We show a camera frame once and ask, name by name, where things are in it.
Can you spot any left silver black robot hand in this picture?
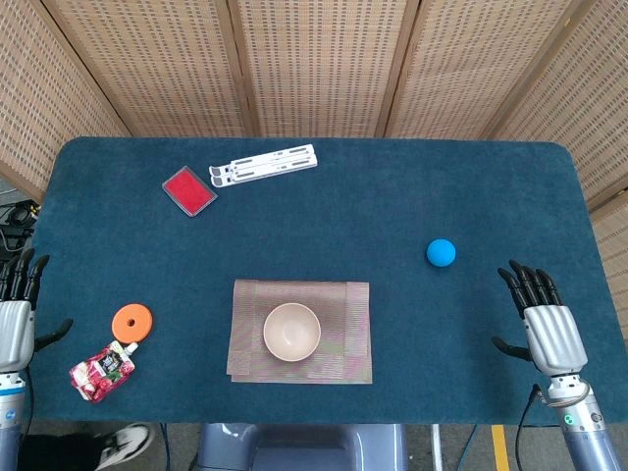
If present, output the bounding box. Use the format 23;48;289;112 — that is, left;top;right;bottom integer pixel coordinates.
0;248;74;374

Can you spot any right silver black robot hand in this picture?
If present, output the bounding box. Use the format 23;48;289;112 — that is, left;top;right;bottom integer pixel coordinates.
492;259;589;379

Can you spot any brown woven placemat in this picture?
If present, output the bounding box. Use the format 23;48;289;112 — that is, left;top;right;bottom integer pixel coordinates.
226;279;373;386

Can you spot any white bowl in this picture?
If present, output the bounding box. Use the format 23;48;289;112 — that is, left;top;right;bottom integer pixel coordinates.
263;302;323;363

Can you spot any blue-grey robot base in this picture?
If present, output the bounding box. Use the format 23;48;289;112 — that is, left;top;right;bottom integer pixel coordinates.
188;422;408;471

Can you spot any red drink pouch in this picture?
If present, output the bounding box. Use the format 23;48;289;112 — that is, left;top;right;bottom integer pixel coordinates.
68;340;139;404

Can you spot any orange disc with hole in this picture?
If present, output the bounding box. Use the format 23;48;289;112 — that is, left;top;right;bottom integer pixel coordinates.
111;303;154;343

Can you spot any blue ball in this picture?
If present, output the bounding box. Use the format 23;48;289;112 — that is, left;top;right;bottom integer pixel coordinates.
425;237;457;269

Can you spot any black and white sneaker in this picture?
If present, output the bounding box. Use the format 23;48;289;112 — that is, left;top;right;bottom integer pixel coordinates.
95;424;151;470

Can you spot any white table leg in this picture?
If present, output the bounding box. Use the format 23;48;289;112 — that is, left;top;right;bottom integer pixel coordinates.
430;424;445;471

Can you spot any blue felt table cover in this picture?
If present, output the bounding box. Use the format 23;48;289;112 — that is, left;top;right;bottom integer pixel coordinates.
29;135;628;426

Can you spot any red ink pad clear case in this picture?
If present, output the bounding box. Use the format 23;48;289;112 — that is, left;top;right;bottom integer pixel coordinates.
161;165;219;219

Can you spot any white folding stand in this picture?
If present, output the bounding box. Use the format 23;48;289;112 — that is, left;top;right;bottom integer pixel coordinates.
207;143;319;188

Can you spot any woven bamboo folding screen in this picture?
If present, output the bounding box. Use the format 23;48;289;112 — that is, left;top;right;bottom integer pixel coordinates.
0;0;628;305

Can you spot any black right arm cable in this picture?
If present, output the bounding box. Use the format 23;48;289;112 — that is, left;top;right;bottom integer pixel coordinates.
514;384;547;471

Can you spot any black equipment with cables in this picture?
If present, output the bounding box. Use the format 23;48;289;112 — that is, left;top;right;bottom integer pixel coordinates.
0;198;40;261

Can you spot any blue floor cable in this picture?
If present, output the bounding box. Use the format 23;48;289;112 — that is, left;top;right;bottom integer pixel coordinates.
459;424;480;471
158;422;172;471

